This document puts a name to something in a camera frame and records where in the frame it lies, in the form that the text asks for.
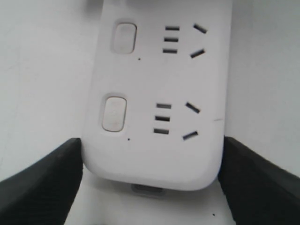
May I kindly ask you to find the white five-outlet power strip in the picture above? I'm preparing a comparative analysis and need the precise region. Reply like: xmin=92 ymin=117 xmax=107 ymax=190
xmin=82 ymin=0 xmax=233 ymax=191

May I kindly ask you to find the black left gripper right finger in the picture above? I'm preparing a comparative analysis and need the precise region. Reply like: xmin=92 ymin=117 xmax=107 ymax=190
xmin=218 ymin=137 xmax=300 ymax=225

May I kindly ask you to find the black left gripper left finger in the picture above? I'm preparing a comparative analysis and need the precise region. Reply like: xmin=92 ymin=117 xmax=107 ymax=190
xmin=0 ymin=138 xmax=83 ymax=225

